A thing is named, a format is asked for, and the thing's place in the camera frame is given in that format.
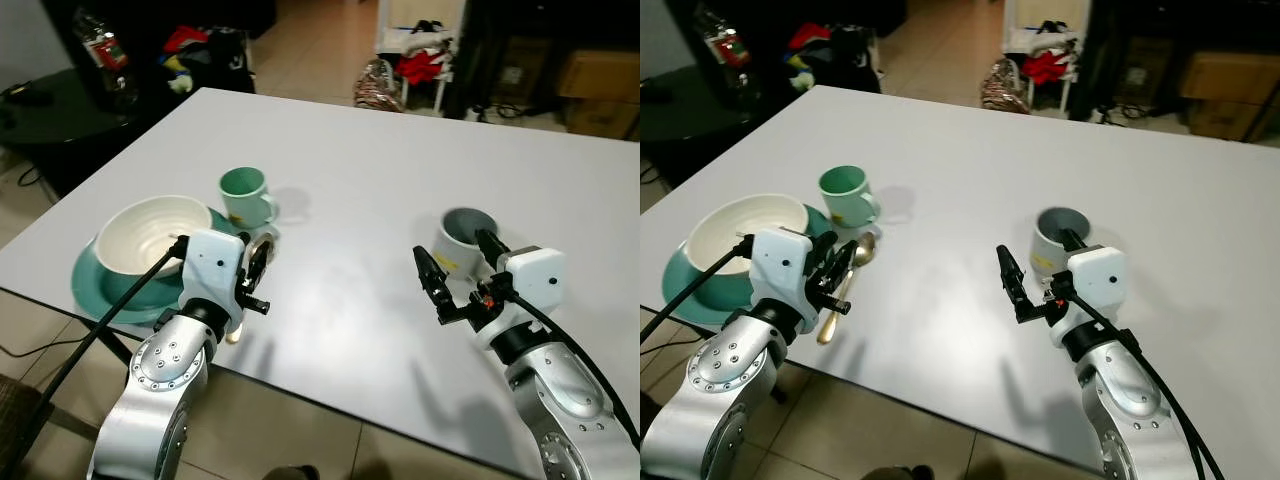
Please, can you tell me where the brown woven chair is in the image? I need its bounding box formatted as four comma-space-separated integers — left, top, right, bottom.
0, 374, 43, 473

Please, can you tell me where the clear plastic bottle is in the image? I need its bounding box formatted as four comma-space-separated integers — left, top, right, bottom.
72, 8, 138, 103
697, 4, 759, 93

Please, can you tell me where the green ceramic mug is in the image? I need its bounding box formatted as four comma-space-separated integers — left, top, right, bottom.
817, 165, 884, 230
218, 167, 282, 232

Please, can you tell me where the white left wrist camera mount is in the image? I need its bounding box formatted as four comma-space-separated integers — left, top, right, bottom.
177, 228, 247, 323
749, 227, 818, 313

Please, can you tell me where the white mug with grey inside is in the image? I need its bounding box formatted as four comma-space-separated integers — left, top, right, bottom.
432, 207, 502, 278
1031, 206, 1094, 280

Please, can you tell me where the white ceramic bowl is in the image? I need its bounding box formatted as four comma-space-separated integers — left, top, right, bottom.
94, 195, 214, 280
687, 193, 810, 283

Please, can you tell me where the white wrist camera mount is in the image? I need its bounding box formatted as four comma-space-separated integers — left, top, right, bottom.
476, 246, 566, 351
177, 228, 247, 323
1058, 245, 1129, 337
749, 227, 818, 313

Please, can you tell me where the white metal rack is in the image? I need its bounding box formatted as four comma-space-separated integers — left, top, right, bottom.
1002, 0, 1093, 116
375, 0, 469, 113

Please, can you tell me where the brown cardboard box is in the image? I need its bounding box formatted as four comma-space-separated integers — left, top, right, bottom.
557, 48, 641, 139
1178, 50, 1280, 143

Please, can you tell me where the gold metal spoon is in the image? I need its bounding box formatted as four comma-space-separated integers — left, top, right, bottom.
226, 231, 280, 345
816, 232, 880, 347

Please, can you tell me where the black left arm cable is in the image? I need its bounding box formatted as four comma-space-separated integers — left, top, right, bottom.
0, 235, 191, 473
640, 235, 757, 347

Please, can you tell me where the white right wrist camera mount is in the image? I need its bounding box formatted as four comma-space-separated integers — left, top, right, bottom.
476, 246, 566, 351
1058, 245, 1129, 337

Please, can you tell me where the colourful clothes pile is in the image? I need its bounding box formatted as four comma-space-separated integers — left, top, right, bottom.
782, 20, 883, 95
157, 24, 256, 97

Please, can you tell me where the patterned brown bag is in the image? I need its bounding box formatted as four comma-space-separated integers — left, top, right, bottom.
979, 57, 1035, 114
352, 57, 407, 112

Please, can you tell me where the red cloth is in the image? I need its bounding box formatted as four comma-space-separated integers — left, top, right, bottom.
396, 47, 448, 87
1021, 48, 1073, 87

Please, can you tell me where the black round side table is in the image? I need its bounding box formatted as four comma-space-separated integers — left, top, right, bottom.
0, 68, 133, 197
640, 65, 743, 187

